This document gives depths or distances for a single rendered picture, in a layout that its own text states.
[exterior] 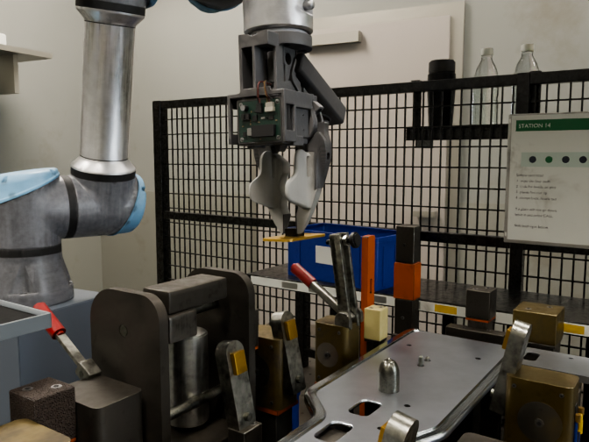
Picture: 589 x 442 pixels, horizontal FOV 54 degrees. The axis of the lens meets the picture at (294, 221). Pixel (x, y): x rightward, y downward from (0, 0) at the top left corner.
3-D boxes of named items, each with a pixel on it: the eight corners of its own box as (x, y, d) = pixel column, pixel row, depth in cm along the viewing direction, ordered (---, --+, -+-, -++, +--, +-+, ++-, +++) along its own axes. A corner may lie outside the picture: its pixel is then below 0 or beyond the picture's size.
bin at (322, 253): (375, 292, 140) (376, 238, 139) (285, 274, 161) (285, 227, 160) (413, 281, 152) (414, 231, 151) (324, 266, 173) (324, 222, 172)
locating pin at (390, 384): (393, 405, 87) (393, 363, 87) (374, 400, 89) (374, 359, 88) (402, 398, 90) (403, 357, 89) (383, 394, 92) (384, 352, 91)
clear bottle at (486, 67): (493, 125, 149) (496, 45, 146) (468, 126, 152) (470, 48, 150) (500, 127, 154) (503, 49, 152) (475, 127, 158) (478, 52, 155)
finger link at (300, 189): (274, 238, 62) (267, 150, 61) (302, 232, 67) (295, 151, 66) (300, 237, 60) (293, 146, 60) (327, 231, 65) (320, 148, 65)
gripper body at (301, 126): (226, 151, 62) (222, 34, 61) (271, 153, 69) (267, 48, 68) (288, 147, 58) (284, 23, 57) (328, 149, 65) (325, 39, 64)
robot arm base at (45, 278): (-38, 303, 102) (-42, 246, 100) (36, 286, 115) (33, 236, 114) (20, 314, 95) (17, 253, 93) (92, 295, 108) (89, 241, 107)
